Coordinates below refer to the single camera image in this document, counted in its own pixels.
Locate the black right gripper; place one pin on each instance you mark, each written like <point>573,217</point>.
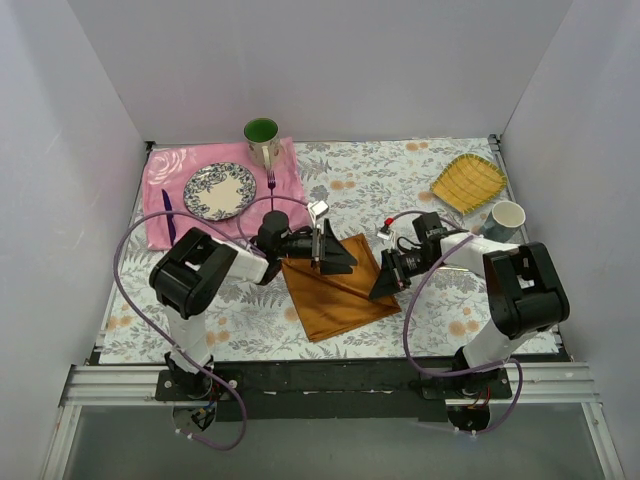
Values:
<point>396,267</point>

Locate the pink cloth placemat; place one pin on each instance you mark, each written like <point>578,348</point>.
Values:
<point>171,168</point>

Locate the silver metal spoon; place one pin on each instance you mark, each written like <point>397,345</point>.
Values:
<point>453,268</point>

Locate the floral patterned table mat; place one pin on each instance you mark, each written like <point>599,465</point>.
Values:
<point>363,183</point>

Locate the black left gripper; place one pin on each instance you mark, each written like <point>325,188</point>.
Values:
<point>318,248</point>

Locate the purple plastic fork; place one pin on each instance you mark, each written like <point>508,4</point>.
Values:
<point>271,182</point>

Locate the woven bamboo basket tray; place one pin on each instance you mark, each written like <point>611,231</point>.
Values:
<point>468,183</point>

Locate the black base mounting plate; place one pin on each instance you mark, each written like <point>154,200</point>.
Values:
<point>343,389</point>

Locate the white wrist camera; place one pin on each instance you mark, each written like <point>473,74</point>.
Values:
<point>317,210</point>
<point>385,232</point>

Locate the purple plastic knife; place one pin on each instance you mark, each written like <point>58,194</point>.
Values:
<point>169,217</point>

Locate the orange cloth napkin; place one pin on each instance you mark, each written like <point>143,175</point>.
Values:
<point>329,305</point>

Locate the grey white mug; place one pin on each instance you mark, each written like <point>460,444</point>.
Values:
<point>503,221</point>

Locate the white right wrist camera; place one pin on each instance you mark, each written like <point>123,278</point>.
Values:
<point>385,232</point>

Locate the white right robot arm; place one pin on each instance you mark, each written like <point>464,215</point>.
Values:
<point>524,292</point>

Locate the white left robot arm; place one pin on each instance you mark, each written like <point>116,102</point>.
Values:
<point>188,277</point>

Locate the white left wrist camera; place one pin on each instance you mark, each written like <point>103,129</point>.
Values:
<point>317,210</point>

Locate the green inside floral mug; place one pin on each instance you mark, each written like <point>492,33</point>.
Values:
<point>262,137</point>

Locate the blue floral ceramic plate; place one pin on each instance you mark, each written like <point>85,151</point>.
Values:
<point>219,191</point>

